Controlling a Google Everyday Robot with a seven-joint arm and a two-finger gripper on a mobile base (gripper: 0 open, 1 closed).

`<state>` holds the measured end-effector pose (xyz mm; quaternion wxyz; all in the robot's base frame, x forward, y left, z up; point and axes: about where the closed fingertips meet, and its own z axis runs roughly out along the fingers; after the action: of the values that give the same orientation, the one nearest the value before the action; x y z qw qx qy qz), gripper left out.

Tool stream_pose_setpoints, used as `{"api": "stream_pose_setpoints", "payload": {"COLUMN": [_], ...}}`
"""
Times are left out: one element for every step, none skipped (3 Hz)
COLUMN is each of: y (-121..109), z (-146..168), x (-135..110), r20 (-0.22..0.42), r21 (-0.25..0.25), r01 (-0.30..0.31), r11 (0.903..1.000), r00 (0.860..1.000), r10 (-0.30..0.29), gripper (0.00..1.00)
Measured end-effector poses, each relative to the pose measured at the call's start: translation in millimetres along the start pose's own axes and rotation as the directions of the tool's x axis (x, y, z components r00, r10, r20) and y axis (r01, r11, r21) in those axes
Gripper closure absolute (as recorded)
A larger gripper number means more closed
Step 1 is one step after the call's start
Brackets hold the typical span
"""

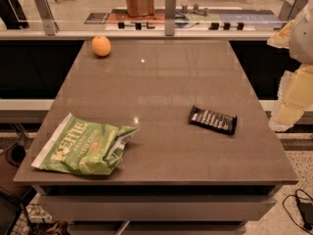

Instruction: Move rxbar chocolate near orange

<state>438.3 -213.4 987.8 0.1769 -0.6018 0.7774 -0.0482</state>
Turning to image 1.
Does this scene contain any right metal glass bracket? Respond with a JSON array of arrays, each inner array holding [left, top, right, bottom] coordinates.
[[279, 0, 313, 32]]

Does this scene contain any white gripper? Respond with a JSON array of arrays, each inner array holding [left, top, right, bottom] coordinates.
[[267, 0, 313, 132]]

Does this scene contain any black power adapter with cable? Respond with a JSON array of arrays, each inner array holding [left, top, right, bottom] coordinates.
[[282, 189, 313, 235]]

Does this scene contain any green kettle chips bag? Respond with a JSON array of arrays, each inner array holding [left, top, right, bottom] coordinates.
[[31, 114, 138, 175]]

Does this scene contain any black round bin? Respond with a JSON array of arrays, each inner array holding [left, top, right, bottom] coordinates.
[[5, 144, 25, 167]]

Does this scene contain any orange fruit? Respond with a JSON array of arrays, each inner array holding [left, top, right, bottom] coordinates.
[[92, 36, 111, 57]]

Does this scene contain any grey table drawer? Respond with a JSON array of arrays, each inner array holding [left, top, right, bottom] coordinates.
[[39, 195, 276, 221]]

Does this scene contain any left metal glass bracket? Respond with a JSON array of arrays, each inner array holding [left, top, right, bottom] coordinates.
[[34, 0, 59, 36]]

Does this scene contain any wire basket with items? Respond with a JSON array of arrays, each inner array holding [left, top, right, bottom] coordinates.
[[6, 204, 70, 235]]

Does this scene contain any black rxbar chocolate bar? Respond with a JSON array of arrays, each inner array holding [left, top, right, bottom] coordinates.
[[189, 106, 237, 135]]

